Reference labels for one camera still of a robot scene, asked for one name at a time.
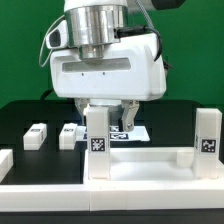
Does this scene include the white desk tabletop panel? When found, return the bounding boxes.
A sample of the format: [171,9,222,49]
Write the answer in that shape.
[83,147,224,184]

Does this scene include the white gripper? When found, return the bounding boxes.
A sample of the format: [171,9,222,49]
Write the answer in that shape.
[46,21,166,132]

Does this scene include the white camera cable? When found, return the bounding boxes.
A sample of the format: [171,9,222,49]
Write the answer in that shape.
[38,14,66,68]

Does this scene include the black cable on table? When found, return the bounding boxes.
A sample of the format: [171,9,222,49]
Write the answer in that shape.
[40,87,56,101]

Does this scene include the fiducial marker sheet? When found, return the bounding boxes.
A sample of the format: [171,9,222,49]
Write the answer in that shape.
[76,126,150,141]

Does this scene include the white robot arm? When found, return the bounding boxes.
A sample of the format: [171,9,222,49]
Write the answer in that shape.
[46,0,186,131]

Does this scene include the white L-shaped obstacle fence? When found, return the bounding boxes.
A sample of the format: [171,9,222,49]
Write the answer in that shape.
[0,149,224,212]

